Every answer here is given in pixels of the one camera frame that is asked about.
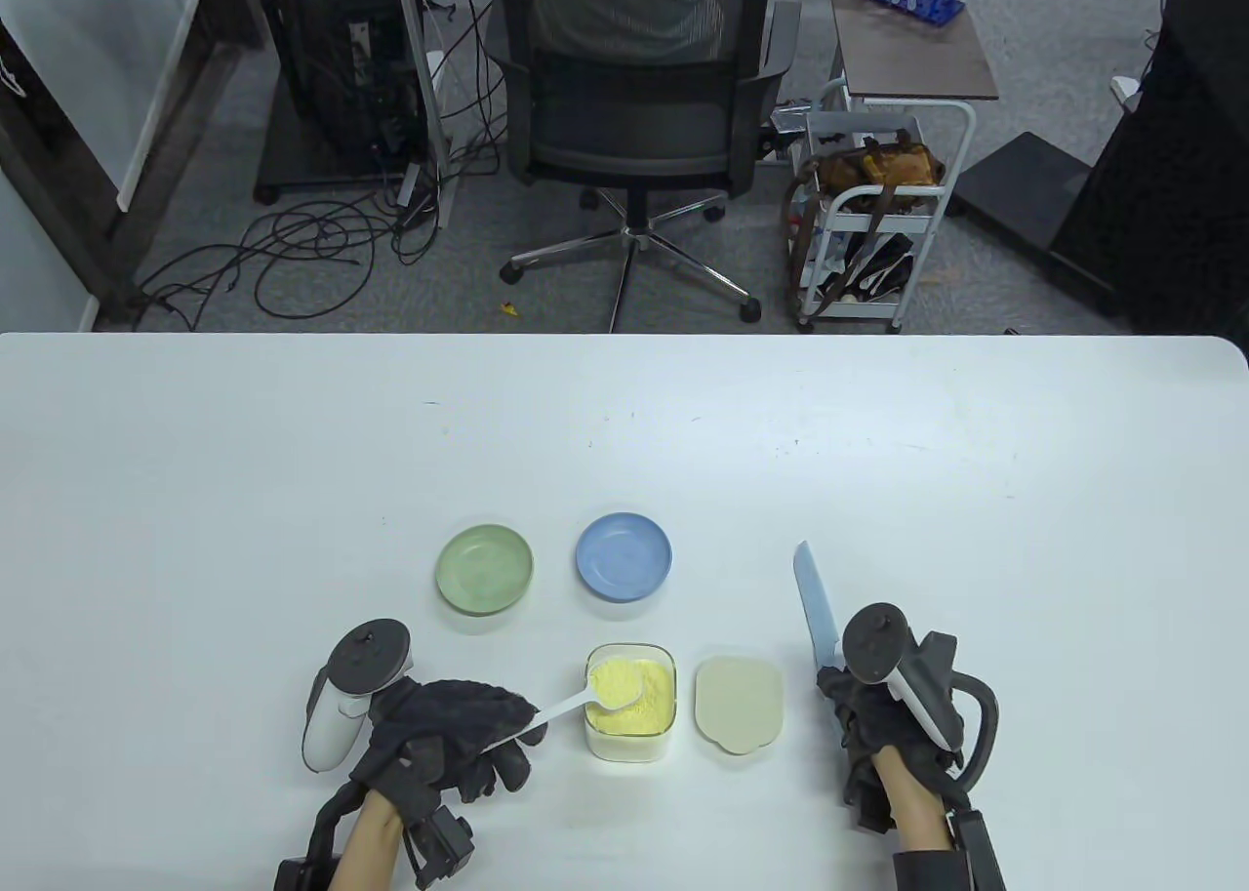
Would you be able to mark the black office chair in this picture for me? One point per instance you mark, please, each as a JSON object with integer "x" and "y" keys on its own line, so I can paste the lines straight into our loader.
{"x": 634, "y": 120}

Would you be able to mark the brown leather bag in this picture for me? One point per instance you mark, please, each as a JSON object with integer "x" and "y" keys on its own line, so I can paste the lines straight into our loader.
{"x": 878, "y": 164}

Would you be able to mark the black cabinet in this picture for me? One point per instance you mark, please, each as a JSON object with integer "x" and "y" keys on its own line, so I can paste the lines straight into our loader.
{"x": 1171, "y": 198}

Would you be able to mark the clear chicken bouillon container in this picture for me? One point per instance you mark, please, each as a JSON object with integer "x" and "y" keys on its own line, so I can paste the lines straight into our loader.
{"x": 654, "y": 706}

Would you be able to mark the white rolling cart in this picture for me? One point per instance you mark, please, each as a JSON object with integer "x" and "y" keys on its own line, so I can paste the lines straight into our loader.
{"x": 859, "y": 312}

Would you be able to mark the grey power strip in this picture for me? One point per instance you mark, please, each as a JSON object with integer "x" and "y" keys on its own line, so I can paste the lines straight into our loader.
{"x": 412, "y": 188}

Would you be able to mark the black computer tower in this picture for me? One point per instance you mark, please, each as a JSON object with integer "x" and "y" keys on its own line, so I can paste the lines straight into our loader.
{"x": 322, "y": 71}

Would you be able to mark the small blue dish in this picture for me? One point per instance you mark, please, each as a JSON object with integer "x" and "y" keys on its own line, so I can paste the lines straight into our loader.
{"x": 623, "y": 557}

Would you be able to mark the black and white controller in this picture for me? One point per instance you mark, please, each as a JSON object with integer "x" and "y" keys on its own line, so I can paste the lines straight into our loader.
{"x": 878, "y": 642}
{"x": 366, "y": 652}

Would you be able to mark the person's left hand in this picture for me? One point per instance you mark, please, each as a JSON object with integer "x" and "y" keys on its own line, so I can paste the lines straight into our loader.
{"x": 439, "y": 725}

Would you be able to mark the black flat platform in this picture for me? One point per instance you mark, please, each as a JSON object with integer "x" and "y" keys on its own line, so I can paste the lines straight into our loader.
{"x": 1020, "y": 188}

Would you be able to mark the person's left forearm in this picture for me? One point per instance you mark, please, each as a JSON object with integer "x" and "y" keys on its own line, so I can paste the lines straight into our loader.
{"x": 366, "y": 842}

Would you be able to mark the beige container lid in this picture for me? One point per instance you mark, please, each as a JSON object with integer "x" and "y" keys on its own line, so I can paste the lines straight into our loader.
{"x": 739, "y": 704}

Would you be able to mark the person's right hand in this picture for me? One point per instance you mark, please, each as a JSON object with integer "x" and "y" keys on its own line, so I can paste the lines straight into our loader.
{"x": 864, "y": 725}

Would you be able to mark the person's right forearm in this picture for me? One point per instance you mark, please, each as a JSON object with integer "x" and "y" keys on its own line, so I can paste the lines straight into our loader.
{"x": 917, "y": 813}

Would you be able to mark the white coffee spoon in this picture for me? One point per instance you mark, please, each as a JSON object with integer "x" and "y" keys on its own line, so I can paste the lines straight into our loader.
{"x": 615, "y": 686}

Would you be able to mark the dark wooden desk frame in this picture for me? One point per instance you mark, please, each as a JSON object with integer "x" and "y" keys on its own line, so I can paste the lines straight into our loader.
{"x": 59, "y": 208}

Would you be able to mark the light blue plastic knife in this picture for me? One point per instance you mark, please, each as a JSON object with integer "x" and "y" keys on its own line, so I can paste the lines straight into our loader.
{"x": 815, "y": 598}

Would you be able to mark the white metal desk leg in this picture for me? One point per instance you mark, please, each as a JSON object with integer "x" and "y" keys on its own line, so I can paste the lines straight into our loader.
{"x": 426, "y": 101}

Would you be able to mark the small green dish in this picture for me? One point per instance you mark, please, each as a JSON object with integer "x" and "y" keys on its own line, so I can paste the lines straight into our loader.
{"x": 485, "y": 569}

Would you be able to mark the small white device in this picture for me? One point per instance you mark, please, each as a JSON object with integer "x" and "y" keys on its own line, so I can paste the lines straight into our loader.
{"x": 1126, "y": 91}

